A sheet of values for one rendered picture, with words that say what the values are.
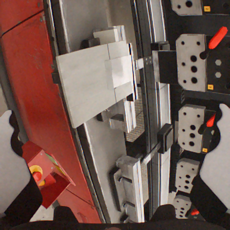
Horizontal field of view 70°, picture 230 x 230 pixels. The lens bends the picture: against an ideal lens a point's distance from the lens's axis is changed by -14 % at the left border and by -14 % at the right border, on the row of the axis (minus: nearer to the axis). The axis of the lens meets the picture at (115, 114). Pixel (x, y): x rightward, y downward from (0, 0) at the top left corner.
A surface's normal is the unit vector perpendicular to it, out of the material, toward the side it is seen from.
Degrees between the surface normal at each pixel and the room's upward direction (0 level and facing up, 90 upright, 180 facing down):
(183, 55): 90
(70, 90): 0
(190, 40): 90
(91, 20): 0
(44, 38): 90
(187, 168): 90
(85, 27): 0
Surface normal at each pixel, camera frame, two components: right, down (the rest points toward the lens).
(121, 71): 0.79, 0.15
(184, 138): -0.60, 0.41
